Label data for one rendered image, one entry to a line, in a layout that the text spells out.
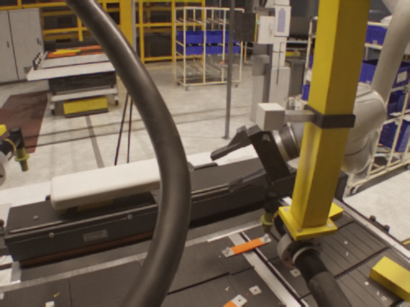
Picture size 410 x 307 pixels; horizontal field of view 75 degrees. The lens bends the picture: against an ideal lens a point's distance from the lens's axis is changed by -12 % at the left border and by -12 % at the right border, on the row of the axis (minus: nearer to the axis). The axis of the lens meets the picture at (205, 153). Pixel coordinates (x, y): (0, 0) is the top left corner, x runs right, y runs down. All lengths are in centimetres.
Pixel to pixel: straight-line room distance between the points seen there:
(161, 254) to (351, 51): 34
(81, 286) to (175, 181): 56
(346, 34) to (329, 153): 17
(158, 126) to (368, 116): 47
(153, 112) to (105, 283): 56
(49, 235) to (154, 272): 61
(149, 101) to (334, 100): 25
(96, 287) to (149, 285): 53
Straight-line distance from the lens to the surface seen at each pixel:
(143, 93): 31
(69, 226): 84
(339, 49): 42
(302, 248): 56
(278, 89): 452
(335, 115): 44
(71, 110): 530
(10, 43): 929
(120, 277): 79
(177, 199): 27
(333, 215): 101
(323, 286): 51
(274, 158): 68
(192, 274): 79
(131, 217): 85
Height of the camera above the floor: 160
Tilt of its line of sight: 26 degrees down
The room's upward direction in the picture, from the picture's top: 1 degrees clockwise
